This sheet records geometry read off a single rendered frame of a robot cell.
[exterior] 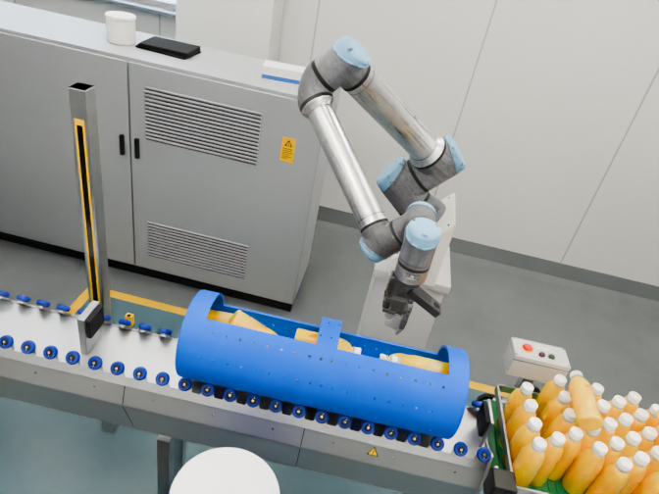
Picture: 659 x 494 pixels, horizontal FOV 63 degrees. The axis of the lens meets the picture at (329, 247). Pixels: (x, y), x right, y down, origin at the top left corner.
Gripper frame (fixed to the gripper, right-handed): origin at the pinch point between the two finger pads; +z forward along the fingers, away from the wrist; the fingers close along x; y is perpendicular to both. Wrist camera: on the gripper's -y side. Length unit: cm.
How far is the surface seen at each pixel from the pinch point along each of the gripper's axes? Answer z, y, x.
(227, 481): 25, 38, 44
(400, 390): 11.9, -3.7, 11.9
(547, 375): 25, -60, -24
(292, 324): 19.2, 33.2, -13.1
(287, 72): -22, 73, -159
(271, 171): 29, 72, -143
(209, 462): 25, 44, 40
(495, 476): 29, -37, 20
